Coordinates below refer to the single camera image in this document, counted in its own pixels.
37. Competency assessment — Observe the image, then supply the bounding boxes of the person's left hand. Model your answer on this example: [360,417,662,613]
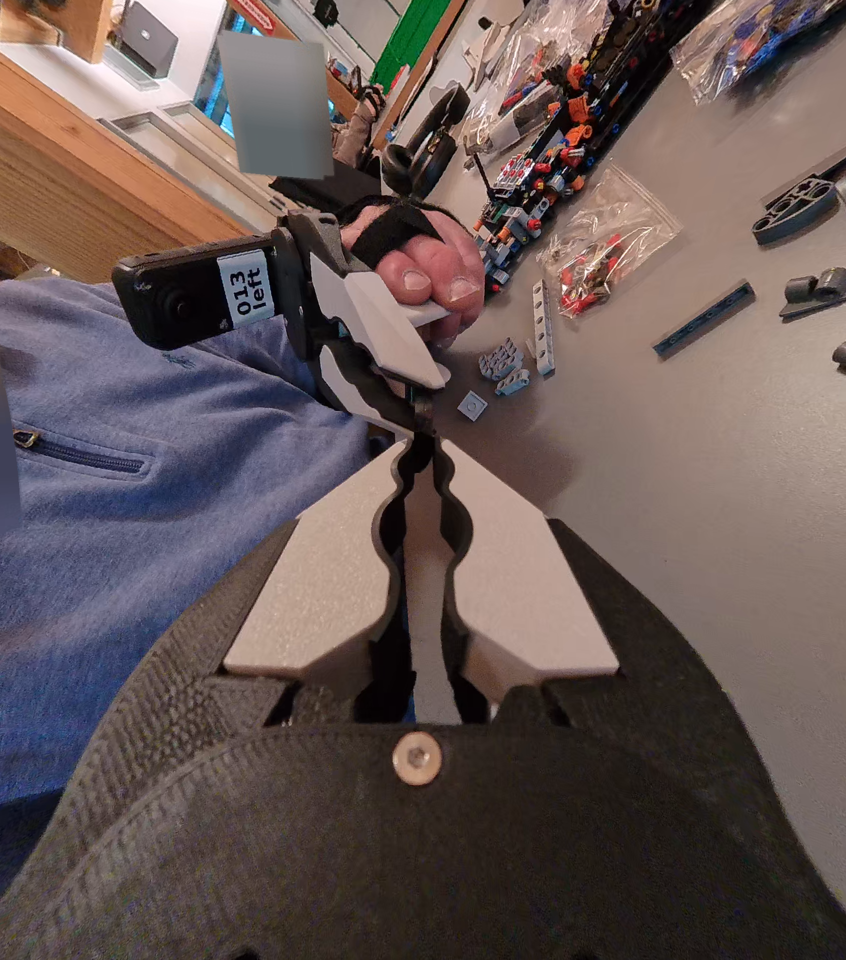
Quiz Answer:
[339,202,487,350]

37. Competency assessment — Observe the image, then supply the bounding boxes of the zip bag of red pins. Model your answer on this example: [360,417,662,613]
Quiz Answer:
[536,162,684,321]

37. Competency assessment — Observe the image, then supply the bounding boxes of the black headphones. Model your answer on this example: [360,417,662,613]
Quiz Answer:
[378,81,473,201]

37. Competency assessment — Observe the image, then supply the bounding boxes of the clear bag with grey tool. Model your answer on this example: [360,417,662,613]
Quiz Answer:
[459,0,568,156]

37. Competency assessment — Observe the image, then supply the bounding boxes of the pile of light grey liftarms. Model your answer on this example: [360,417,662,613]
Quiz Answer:
[476,336,533,398]

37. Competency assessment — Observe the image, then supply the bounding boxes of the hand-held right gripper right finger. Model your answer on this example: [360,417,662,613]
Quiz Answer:
[430,437,621,725]

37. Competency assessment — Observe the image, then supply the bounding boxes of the grey wall box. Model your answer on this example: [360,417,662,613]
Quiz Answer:
[121,0,182,81]

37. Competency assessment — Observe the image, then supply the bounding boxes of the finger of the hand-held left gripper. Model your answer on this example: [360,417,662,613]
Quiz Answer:
[309,255,456,393]
[316,345,418,442]

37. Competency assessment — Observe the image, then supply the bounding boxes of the pile of dark grey pieces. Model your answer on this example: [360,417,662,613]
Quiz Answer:
[750,120,846,393]

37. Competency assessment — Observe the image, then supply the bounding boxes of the light grey holed lego beam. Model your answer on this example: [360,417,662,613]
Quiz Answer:
[528,277,558,378]

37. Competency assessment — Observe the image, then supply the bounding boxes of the green plastic bins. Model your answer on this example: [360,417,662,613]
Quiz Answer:
[369,0,463,93]

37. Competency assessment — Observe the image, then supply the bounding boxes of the zip bag of multicoloured parts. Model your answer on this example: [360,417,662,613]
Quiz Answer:
[669,0,846,108]

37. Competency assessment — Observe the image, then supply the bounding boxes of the lego car chassis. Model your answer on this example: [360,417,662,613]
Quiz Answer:
[466,0,684,295]

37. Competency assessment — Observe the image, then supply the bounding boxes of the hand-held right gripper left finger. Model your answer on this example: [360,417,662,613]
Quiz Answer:
[222,438,417,725]

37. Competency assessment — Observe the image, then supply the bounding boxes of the white toy plane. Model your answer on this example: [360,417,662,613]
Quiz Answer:
[461,17,527,85]

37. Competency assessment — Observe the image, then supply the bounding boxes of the black plate assembly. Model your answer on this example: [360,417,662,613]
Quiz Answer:
[402,386,441,451]

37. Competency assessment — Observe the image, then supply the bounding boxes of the grey studded lego plate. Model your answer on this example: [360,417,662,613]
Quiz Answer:
[650,278,758,361]

